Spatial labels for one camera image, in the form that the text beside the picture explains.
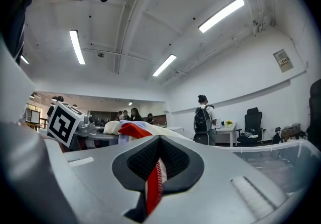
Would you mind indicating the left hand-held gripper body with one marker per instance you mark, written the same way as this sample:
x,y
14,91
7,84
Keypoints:
x,y
62,123

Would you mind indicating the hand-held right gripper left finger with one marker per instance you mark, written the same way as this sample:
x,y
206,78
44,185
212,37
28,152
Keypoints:
x,y
95,182

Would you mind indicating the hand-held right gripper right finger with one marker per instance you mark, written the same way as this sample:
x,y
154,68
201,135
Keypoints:
x,y
215,177

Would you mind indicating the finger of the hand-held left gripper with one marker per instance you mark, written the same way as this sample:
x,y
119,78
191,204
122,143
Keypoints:
x,y
105,135

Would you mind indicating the pale lilac laundry garment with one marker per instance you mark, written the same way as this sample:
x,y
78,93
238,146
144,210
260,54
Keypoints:
x,y
124,138

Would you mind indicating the red and white laundry garment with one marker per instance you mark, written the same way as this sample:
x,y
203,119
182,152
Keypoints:
x,y
153,187

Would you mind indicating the cream laundry garment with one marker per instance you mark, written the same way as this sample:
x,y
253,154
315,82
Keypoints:
x,y
165,131

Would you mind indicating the clear plastic laundry basket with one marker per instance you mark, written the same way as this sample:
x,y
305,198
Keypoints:
x,y
283,162

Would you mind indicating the white framed board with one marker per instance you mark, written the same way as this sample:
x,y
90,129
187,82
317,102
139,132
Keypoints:
x,y
32,116

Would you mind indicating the white table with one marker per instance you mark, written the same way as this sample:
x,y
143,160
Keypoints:
x,y
227,130

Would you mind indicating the yellow flowers in pot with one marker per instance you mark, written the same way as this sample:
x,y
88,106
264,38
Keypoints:
x,y
228,123

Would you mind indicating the black office chair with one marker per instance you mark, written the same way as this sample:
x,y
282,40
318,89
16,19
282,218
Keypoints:
x,y
253,122

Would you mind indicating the long ceiling tube light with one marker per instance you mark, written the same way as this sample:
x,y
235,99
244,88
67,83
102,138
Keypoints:
x,y
77,47
221,14
164,65
24,59

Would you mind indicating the brown bag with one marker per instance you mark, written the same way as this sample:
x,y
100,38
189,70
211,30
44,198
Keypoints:
x,y
291,130

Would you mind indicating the person's dark top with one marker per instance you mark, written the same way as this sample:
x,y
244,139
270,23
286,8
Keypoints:
x,y
15,29

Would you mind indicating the black high-back chair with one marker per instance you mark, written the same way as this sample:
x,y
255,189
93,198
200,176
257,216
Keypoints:
x,y
315,117

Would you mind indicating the black camera on tripod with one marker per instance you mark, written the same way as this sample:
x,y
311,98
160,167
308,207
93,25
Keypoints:
x,y
276,136

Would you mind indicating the grey wall panel box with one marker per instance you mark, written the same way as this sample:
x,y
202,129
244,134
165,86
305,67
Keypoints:
x,y
283,60

